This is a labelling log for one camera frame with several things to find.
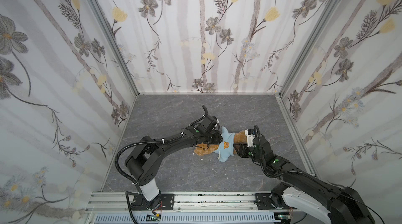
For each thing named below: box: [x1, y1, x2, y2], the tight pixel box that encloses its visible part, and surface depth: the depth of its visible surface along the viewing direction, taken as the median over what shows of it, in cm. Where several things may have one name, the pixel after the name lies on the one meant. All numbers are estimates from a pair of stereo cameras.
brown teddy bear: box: [193, 130, 248, 156], surface depth 86 cm
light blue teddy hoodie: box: [214, 126, 236, 162], surface depth 87 cm
